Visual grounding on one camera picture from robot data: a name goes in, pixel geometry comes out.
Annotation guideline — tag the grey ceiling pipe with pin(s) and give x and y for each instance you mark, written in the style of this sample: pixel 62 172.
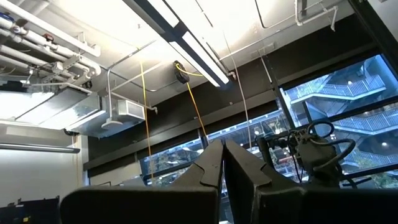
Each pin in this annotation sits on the grey ceiling pipe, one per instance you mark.
pixel 37 147

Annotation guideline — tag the black equipment rack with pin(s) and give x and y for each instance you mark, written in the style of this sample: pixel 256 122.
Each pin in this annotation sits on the black equipment rack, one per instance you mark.
pixel 31 213

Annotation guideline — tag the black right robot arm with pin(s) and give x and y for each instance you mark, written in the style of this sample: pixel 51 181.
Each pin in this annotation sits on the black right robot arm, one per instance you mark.
pixel 317 155

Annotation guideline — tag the large glass window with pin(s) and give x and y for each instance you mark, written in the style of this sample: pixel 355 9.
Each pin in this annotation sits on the large glass window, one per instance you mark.
pixel 357 90
pixel 174 155

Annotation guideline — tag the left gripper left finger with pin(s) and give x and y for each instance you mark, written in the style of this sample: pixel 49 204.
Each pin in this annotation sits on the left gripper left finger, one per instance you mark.
pixel 140 205

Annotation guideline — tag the silver air duct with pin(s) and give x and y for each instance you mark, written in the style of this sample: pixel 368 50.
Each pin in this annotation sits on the silver air duct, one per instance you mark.
pixel 62 109

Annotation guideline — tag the white ceiling pipe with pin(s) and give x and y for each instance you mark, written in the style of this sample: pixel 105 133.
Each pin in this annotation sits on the white ceiling pipe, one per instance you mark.
pixel 71 56
pixel 62 32

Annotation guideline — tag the black metal frame post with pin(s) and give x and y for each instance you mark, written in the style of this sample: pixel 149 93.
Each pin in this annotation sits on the black metal frame post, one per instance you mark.
pixel 379 28

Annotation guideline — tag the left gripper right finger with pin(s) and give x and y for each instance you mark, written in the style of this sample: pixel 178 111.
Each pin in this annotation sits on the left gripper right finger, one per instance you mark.
pixel 280 205

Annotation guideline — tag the long ceiling light fixture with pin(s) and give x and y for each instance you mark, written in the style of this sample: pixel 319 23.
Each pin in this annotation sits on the long ceiling light fixture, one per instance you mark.
pixel 199 53

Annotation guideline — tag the white air vent box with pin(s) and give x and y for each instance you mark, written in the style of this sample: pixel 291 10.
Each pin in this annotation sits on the white air vent box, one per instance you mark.
pixel 132 110

